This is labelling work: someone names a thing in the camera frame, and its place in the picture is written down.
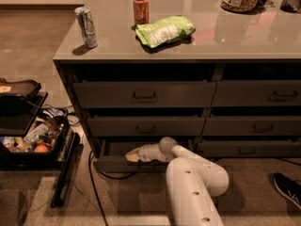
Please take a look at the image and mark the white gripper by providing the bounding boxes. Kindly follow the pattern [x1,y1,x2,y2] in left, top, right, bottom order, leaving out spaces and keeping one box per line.
[125,144,167,162]

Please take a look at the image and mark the drawer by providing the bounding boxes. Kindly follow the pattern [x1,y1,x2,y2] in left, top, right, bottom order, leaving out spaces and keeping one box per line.
[212,80,301,107]
[197,140,301,158]
[87,116,205,137]
[91,137,191,173]
[72,81,215,108]
[203,116,301,136]

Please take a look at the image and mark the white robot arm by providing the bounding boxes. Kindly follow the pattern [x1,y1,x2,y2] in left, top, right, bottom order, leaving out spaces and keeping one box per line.
[125,137,230,226]

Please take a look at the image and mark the dark grey drawer cabinet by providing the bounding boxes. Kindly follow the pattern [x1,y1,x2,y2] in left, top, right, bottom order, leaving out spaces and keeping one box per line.
[55,0,301,151]

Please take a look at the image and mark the black floor bar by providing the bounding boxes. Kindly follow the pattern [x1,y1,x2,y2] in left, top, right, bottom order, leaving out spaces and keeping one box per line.
[51,133,80,208]

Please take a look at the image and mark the orange fruit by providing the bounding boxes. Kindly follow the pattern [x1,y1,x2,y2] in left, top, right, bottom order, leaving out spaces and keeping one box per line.
[34,144,48,153]

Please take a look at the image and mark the black bin with items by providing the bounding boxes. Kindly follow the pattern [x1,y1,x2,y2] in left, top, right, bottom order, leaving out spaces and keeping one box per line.
[0,107,69,168]

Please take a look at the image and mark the black case lid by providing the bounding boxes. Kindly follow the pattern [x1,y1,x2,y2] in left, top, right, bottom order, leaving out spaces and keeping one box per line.
[0,78,41,101]

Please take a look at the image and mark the green chip bag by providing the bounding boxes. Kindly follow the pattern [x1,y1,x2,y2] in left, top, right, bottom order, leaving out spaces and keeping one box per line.
[135,16,196,48]

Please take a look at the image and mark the silver tall can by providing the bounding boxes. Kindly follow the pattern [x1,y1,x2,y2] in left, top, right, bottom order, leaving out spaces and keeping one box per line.
[74,7,98,49]

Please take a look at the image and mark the orange soda can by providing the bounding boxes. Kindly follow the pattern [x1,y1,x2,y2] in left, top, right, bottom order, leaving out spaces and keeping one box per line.
[133,0,149,24]

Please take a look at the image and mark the black sneaker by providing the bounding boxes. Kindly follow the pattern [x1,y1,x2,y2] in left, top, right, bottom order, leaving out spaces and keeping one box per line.
[273,172,301,210]

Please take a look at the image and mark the dark glass object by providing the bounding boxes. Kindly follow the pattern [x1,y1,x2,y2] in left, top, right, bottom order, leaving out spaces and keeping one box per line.
[280,0,300,13]

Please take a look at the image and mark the black floor cable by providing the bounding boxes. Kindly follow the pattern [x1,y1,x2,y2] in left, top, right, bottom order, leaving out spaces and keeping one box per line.
[87,150,137,226]

